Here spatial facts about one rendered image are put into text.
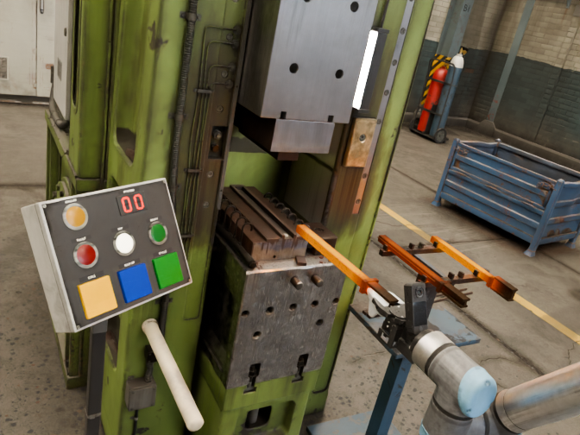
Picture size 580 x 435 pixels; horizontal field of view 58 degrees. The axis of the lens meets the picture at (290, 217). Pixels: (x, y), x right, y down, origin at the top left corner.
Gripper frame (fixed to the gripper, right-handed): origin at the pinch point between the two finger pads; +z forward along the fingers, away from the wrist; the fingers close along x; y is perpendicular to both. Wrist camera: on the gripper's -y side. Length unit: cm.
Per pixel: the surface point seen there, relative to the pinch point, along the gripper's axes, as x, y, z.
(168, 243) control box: -43, 1, 30
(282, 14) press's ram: -17, -56, 43
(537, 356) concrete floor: 203, 106, 52
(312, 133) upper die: 0.3, -26.1, 42.2
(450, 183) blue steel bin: 327, 80, 260
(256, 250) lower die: -10.7, 11.8, 41.6
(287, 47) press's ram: -13, -48, 43
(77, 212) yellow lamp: -66, -10, 26
